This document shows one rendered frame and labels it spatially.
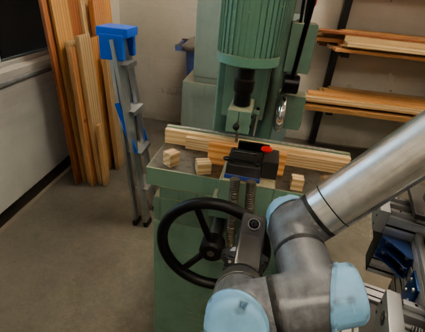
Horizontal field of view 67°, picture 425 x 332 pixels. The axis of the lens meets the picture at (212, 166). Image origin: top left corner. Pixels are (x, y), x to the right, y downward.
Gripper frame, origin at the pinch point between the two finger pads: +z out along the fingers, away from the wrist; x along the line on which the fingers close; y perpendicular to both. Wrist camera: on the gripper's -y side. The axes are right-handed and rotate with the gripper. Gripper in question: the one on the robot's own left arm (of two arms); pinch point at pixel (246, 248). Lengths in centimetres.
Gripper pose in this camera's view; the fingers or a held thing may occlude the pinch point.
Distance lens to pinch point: 73.4
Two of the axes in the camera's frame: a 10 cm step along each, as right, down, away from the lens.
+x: 9.8, 1.6, -1.4
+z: 1.3, 0.4, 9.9
